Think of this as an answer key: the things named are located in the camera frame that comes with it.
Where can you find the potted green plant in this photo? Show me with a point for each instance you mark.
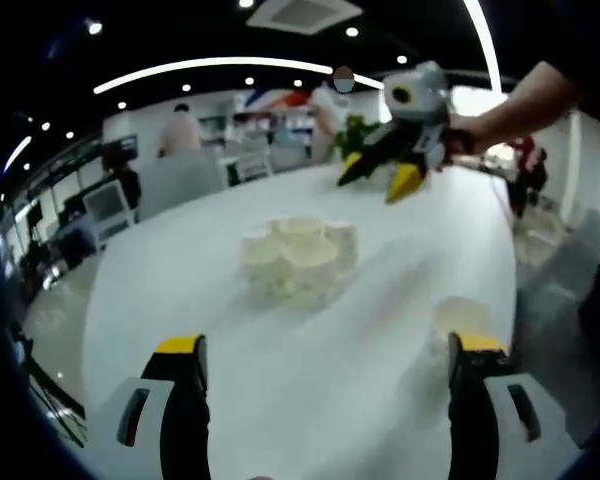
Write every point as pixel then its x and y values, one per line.
pixel 352 132

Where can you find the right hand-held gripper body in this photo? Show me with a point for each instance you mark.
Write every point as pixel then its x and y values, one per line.
pixel 420 100

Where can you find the red blue wall banner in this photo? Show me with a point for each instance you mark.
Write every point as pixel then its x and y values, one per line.
pixel 290 97

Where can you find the ceiling spot lights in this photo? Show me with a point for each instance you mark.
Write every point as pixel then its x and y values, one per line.
pixel 351 31

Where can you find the green-printed white paper cup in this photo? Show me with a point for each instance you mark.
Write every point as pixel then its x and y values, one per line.
pixel 462 315

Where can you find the white box machine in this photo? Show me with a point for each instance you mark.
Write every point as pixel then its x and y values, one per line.
pixel 107 205

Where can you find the white table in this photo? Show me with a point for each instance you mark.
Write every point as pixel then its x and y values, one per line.
pixel 305 390

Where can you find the person's right hand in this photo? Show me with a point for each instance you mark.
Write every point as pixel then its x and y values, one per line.
pixel 462 140

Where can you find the straight ceiling light strip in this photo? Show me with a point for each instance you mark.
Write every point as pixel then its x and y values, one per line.
pixel 486 35

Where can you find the black tripod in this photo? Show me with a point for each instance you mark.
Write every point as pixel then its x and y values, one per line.
pixel 40 372

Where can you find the short ceiling light strip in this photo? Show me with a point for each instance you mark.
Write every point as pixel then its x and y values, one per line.
pixel 17 152

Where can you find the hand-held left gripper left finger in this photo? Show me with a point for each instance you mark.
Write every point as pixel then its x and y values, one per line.
pixel 180 400

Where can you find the long curved ceiling light strip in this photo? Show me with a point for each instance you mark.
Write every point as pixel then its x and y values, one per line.
pixel 220 62

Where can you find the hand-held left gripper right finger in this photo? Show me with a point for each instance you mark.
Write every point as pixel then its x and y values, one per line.
pixel 472 400

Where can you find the cluster of white paper cups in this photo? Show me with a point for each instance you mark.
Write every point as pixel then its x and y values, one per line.
pixel 300 250

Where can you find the person's left hand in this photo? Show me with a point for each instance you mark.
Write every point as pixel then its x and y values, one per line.
pixel 261 478

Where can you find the ceiling air conditioner vent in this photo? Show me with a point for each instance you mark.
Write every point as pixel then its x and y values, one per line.
pixel 305 12

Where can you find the white storage shelving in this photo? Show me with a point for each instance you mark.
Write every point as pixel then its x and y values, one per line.
pixel 280 135

